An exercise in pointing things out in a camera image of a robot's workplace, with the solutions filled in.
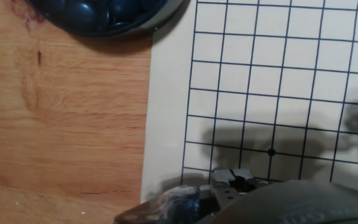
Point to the black round stone bowl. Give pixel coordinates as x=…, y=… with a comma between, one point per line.
x=166, y=15

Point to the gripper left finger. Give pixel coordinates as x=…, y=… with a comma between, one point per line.
x=224, y=175

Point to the beige grid Go board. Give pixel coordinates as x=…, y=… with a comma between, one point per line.
x=259, y=77

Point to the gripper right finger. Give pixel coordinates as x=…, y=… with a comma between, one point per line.
x=243, y=173

